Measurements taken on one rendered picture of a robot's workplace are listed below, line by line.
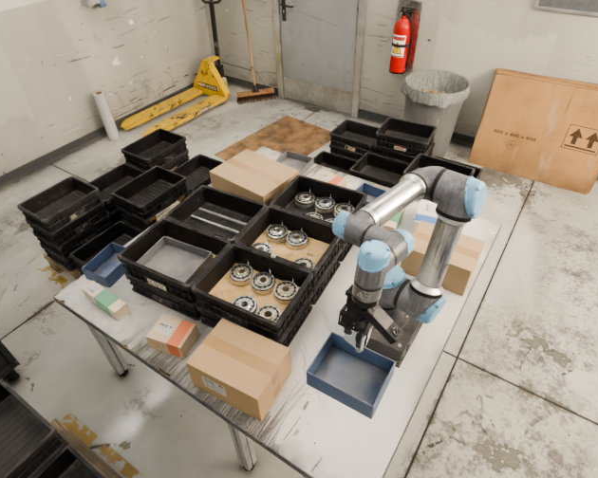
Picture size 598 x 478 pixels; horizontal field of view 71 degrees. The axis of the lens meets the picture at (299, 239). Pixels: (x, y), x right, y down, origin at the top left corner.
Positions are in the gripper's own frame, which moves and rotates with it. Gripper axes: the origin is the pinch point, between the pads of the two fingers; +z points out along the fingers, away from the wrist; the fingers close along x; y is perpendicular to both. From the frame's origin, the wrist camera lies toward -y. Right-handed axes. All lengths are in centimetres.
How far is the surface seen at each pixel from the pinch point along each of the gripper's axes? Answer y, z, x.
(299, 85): 257, 47, -339
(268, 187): 94, 12, -75
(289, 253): 60, 23, -48
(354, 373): -0.7, 5.8, 4.2
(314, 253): 50, 22, -54
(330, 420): 5.9, 42.8, -0.5
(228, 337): 50, 27, 3
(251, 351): 39.2, 27.2, 3.0
